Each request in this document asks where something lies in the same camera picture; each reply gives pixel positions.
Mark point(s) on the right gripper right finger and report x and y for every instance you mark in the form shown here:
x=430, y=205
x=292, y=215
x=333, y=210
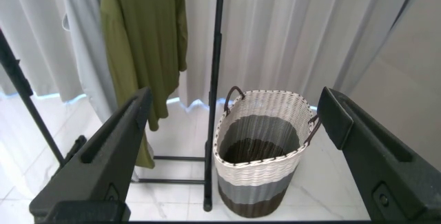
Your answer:
x=389, y=179

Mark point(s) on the white curtain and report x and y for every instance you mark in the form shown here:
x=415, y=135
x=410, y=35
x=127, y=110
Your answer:
x=293, y=27

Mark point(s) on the green printed shirt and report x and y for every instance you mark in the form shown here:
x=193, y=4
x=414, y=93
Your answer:
x=144, y=38

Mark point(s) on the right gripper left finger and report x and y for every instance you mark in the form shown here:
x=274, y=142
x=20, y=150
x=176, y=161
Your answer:
x=96, y=175

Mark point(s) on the white laundry basket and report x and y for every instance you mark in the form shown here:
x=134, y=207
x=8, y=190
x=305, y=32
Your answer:
x=258, y=172

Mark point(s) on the pale grey shorts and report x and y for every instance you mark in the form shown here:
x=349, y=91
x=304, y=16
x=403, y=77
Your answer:
x=89, y=45

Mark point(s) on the black clothes rack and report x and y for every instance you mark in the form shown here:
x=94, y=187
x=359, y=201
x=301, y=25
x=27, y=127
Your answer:
x=215, y=79

